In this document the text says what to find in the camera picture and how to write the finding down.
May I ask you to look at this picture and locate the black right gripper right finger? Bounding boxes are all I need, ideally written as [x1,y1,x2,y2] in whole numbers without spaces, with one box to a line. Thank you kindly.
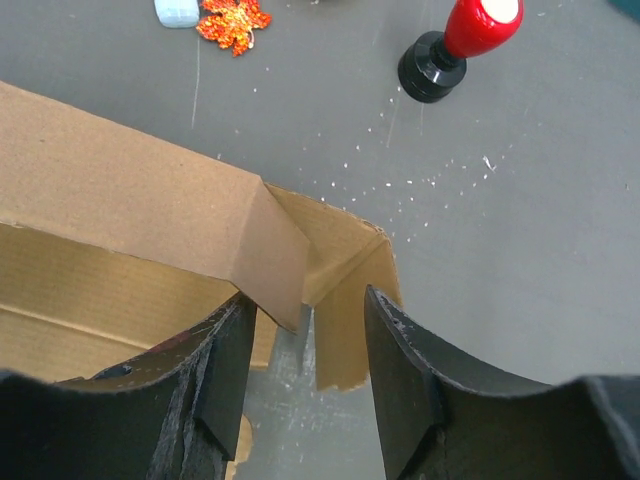
[364,287,639,479]

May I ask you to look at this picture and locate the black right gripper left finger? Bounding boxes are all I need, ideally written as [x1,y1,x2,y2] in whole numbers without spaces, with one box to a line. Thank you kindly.
[1,294,257,479]

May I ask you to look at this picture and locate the brown cardboard box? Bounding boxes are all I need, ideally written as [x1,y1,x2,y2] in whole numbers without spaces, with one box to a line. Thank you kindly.
[0,80,404,480]

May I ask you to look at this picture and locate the red black stamp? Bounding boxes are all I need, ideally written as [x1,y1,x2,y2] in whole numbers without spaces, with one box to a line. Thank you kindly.
[397,0,524,104]

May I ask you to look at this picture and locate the orange red small toy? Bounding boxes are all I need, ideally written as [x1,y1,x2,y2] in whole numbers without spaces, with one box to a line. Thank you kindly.
[195,0,272,57]

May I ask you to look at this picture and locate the light blue stick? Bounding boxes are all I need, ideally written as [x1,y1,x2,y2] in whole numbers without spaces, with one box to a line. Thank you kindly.
[153,0,200,29]

